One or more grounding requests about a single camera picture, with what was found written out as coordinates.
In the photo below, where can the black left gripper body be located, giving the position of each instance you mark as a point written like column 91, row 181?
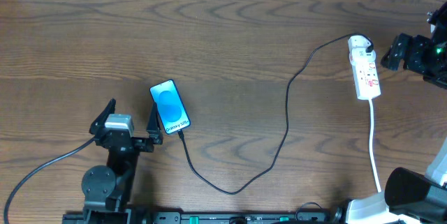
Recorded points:
column 123, row 140

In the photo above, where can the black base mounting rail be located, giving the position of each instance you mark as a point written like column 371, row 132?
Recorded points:
column 166, row 217

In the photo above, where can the white power strip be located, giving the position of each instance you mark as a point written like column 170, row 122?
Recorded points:
column 366, row 81

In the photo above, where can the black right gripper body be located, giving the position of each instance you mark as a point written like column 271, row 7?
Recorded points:
column 413, row 54

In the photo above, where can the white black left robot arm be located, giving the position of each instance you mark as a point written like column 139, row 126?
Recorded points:
column 107, row 188

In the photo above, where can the white USB charger adapter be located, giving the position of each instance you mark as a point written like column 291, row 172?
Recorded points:
column 361, row 50

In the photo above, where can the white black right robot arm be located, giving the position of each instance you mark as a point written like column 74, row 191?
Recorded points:
column 407, row 197

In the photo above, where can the blue Galaxy smartphone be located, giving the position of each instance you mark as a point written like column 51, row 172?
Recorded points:
column 170, row 107

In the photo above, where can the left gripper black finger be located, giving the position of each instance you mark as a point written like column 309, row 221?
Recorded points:
column 153, row 127
column 99, row 122

